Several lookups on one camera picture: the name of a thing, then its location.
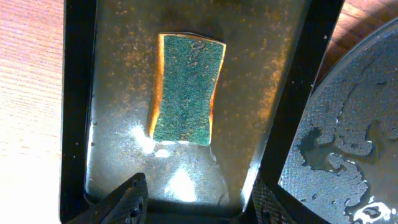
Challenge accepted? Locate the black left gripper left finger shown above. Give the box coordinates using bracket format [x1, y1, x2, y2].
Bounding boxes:
[68, 173, 148, 224]

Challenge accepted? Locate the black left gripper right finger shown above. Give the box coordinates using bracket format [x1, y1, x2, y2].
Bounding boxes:
[252, 178, 295, 224]

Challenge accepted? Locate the green and yellow sponge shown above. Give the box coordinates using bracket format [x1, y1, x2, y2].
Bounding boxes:
[148, 32, 226, 146]

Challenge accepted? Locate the black round tray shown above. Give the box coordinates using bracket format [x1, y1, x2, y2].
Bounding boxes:
[279, 20, 397, 223]

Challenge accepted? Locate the black rectangular tray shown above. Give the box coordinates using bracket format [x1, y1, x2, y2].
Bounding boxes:
[59, 1, 343, 223]

